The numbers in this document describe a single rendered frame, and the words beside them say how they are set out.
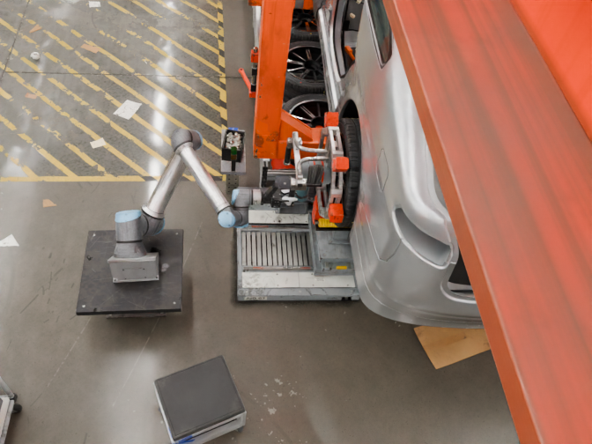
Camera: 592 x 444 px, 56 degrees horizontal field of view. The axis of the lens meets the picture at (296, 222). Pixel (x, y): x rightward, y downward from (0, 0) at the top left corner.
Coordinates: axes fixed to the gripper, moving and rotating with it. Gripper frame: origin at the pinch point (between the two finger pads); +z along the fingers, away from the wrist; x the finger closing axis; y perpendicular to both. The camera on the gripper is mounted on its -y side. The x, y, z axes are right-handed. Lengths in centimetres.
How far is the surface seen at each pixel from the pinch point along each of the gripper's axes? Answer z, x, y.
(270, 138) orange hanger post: -11, -60, 11
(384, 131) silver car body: 31, 27, -76
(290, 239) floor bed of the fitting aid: 7, -25, 77
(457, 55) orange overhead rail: -23, 173, -217
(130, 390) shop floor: -95, 82, 83
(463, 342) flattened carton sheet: 118, 56, 82
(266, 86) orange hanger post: -16, -60, -31
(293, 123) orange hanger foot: 4, -67, 4
